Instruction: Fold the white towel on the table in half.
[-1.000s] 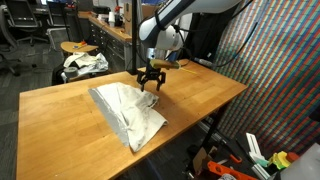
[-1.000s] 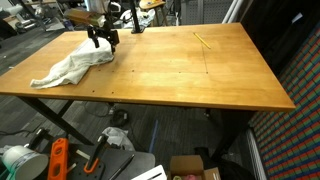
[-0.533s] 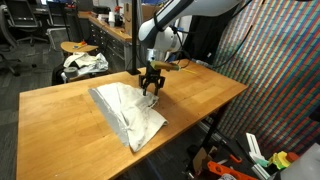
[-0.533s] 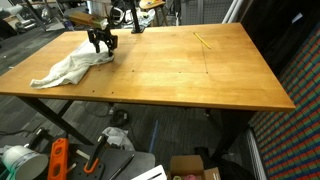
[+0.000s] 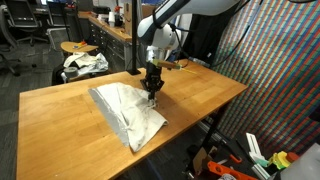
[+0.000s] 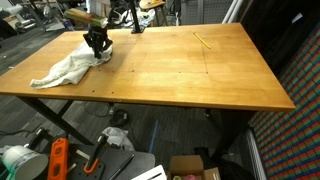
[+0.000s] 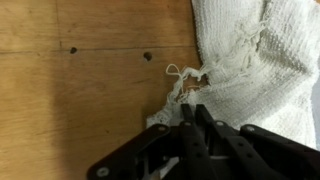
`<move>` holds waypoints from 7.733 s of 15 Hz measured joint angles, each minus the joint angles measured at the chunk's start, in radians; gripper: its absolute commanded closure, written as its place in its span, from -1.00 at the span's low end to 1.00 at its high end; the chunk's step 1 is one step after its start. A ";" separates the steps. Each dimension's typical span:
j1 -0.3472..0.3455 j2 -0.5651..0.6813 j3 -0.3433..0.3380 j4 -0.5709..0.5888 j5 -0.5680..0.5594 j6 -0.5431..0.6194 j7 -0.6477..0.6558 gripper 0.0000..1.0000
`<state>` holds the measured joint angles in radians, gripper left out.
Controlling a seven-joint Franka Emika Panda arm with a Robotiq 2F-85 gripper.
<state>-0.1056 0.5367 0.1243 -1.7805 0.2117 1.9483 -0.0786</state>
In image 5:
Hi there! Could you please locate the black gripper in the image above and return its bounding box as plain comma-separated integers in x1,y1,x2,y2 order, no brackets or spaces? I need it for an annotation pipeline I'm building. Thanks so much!
139,62,166,100

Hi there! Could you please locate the white frayed cotton towel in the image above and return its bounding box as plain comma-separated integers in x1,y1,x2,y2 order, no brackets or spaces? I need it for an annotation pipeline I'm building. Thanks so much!
88,81,170,154

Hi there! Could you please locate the white rounded robot base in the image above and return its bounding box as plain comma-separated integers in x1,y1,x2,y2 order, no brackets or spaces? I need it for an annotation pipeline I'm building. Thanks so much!
279,142,320,180

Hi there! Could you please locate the yellow pencil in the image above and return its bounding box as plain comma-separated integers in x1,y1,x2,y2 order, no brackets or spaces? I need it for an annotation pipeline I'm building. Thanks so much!
179,67,198,75

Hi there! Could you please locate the grey drawer workbench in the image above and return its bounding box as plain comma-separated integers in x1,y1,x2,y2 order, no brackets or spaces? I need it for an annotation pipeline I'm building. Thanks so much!
78,11,149,73

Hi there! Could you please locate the white crumpled cloth pile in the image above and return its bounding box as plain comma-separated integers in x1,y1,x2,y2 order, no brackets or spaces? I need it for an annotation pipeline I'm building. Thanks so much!
63,51,110,77

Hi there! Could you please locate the large cardboard box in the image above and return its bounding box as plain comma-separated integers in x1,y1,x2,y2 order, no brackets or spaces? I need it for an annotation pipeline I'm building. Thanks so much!
123,2,158,38

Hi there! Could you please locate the red black bottle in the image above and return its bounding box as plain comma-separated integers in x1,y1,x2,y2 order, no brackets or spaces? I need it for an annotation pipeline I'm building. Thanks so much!
113,4,124,28

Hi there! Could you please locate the white cup stack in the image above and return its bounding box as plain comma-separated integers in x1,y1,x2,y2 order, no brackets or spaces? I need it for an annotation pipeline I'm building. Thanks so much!
107,11,116,28

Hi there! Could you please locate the small red yellow tool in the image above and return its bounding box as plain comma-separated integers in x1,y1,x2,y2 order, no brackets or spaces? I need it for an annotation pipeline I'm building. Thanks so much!
72,40,89,51

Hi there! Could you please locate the brown cardboard piece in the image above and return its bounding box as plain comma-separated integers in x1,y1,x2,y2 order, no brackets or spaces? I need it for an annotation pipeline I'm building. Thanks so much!
192,146,215,175

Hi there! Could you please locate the round wooden side table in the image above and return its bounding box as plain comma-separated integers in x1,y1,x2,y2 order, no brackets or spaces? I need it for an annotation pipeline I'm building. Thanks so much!
59,40,100,68

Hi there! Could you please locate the black low chair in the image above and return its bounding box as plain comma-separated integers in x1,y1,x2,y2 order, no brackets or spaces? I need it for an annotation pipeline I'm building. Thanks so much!
50,61,111,87

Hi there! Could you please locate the orange spirit level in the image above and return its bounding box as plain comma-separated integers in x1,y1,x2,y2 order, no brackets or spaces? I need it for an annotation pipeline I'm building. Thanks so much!
206,160,260,180

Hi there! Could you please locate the orange black bar clamp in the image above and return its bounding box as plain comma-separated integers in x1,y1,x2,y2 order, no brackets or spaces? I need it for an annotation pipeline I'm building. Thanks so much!
218,138,244,165

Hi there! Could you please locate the yellow green plastic part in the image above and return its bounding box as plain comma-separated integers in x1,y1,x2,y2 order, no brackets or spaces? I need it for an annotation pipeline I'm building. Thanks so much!
269,151,291,170

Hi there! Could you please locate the black mesh office chair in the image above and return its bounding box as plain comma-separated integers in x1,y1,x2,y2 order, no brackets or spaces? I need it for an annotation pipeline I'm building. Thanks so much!
4,0,50,46

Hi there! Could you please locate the red round cap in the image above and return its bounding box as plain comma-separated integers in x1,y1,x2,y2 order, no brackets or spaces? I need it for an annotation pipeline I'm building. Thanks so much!
285,151,300,164

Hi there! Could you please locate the wooden green camera mount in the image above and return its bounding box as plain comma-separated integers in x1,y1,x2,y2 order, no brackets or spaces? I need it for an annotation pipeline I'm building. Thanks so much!
151,58,184,70

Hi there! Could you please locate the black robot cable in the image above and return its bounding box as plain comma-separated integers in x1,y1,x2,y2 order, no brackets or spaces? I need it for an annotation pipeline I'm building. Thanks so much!
166,0,254,69

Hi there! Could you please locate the black camera stand pole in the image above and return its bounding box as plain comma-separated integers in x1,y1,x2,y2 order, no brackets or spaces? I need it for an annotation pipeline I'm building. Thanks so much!
127,0,143,76

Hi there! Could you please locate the white plastic bracket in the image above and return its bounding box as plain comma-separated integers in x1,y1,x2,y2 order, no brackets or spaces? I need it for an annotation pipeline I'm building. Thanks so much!
245,132,268,163

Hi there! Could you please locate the silver aluminium rail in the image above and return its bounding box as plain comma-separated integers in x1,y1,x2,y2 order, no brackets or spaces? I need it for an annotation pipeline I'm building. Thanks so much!
251,162,272,180

